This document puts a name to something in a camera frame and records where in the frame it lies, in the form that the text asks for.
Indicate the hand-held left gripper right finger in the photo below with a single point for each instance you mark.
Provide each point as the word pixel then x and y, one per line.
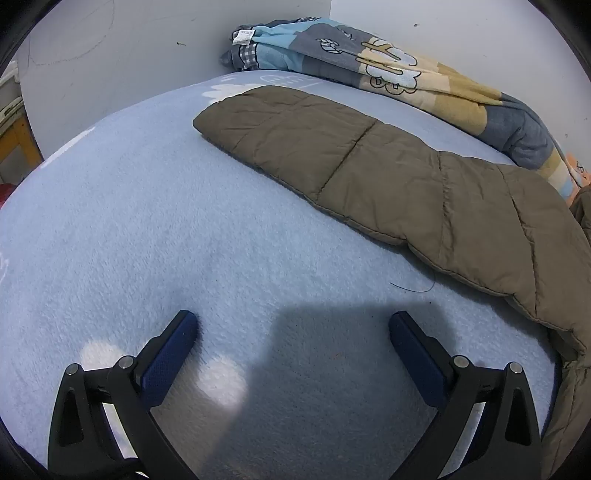
pixel 415 357

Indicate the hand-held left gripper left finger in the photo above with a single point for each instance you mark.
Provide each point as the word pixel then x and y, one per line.
pixel 170 357

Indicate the brown quilted jacket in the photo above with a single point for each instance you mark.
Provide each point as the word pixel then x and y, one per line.
pixel 392 184

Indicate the thin black thread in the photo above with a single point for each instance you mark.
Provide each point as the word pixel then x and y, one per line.
pixel 418 290

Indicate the light blue cloud bed sheet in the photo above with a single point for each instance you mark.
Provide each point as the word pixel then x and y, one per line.
pixel 161 221

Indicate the red plastic object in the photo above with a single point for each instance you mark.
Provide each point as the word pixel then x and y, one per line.
pixel 4 193

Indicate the wooden furniture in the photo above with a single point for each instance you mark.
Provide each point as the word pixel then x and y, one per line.
pixel 16 138

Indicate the patchwork cartoon quilt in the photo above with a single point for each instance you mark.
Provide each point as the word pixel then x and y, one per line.
pixel 369 55

